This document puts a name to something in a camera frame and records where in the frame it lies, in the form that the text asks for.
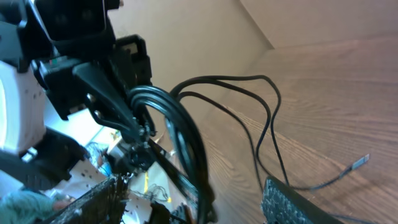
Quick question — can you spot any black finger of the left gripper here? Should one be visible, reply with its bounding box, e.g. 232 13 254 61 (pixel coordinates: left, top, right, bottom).
72 62 155 140
146 139 199 210

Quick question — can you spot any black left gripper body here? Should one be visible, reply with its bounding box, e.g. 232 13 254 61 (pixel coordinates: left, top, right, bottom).
18 0 152 121

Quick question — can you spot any person in green shirt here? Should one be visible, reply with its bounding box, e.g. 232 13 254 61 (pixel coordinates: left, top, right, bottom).
1 190 70 224

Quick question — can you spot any brown cardboard wall panel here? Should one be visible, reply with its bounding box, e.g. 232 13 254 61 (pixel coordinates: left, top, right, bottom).
109 0 397 88

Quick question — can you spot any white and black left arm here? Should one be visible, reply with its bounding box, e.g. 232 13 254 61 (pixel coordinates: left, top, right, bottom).
1 1 213 211

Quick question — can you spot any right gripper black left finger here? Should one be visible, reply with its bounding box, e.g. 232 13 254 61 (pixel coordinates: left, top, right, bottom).
40 175 129 224

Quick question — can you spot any black USB cable bundle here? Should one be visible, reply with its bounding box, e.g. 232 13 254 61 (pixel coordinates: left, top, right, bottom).
126 74 371 224

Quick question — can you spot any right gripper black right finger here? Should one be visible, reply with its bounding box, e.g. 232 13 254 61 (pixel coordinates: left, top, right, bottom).
261 177 341 224

